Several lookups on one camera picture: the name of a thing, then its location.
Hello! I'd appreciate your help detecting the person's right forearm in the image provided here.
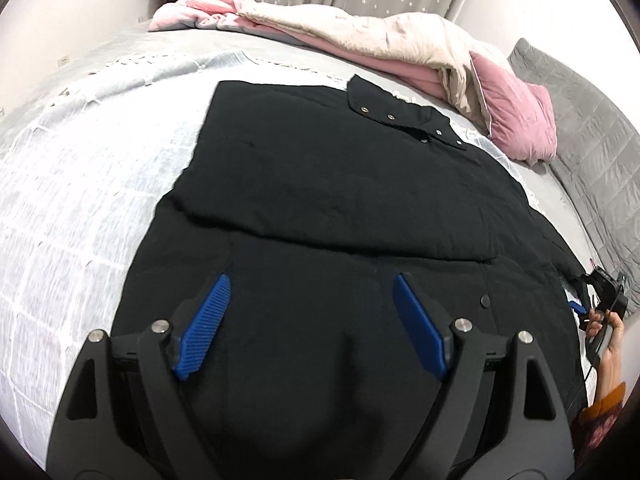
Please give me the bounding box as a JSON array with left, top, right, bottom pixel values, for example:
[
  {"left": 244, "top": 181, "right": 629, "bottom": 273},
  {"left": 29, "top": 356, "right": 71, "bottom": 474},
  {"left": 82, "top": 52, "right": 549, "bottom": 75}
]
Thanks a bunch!
[{"left": 570, "top": 345, "right": 629, "bottom": 467}]

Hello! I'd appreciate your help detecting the black coat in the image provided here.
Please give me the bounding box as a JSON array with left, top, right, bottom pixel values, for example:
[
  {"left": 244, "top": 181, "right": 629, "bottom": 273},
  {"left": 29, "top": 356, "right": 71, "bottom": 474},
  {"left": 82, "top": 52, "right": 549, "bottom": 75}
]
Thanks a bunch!
[{"left": 111, "top": 74, "right": 592, "bottom": 480}]

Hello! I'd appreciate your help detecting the grey padded headboard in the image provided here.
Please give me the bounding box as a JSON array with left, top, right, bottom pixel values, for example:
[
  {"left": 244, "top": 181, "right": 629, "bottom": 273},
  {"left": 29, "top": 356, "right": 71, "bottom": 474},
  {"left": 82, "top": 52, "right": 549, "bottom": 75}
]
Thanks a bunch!
[{"left": 507, "top": 37, "right": 640, "bottom": 283}]

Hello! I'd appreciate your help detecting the white checkered blanket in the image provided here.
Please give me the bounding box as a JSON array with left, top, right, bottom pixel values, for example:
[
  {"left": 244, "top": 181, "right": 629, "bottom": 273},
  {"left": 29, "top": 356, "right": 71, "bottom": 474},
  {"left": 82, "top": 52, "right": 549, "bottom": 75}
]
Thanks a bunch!
[{"left": 0, "top": 50, "right": 543, "bottom": 461}]

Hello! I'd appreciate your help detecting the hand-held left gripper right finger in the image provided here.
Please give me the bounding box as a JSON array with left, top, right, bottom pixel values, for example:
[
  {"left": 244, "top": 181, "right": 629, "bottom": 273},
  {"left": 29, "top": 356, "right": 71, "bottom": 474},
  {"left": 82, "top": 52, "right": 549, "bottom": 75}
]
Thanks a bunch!
[{"left": 392, "top": 273, "right": 576, "bottom": 480}]

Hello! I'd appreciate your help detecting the pink and cream quilt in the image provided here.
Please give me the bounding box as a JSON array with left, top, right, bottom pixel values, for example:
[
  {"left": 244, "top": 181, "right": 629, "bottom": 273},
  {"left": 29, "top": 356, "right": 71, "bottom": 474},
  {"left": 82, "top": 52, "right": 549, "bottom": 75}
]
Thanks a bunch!
[{"left": 148, "top": 0, "right": 507, "bottom": 132}]

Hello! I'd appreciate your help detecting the person's right hand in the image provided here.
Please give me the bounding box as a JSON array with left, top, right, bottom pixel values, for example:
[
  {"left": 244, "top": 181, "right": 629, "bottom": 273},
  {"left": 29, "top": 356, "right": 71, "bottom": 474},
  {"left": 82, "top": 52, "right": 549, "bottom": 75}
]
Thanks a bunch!
[{"left": 585, "top": 307, "right": 626, "bottom": 357}]

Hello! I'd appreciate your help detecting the pink pillow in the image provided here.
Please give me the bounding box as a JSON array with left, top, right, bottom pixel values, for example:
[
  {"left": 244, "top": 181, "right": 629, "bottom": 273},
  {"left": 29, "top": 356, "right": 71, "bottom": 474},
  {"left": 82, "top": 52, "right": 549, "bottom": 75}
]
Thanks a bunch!
[{"left": 470, "top": 51, "right": 559, "bottom": 164}]

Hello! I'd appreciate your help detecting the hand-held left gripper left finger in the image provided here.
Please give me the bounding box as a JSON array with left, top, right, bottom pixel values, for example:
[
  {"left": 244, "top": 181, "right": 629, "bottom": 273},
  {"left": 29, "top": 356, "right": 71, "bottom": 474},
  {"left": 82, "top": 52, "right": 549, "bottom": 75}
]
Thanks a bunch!
[{"left": 47, "top": 273, "right": 232, "bottom": 480}]

